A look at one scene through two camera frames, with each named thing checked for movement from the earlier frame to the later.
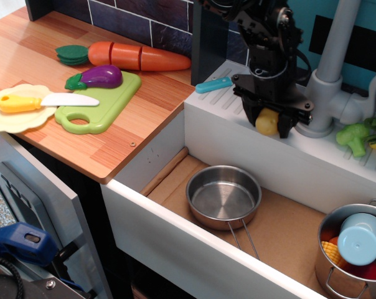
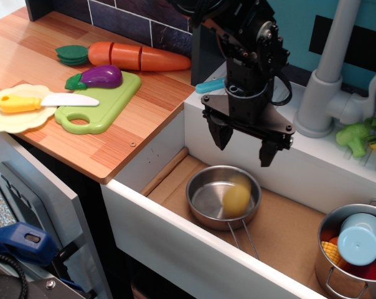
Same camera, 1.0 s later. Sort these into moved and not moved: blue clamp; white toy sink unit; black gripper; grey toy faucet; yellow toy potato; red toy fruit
Moved: black gripper; yellow toy potato
Not moved: grey toy faucet; red toy fruit; blue clamp; white toy sink unit
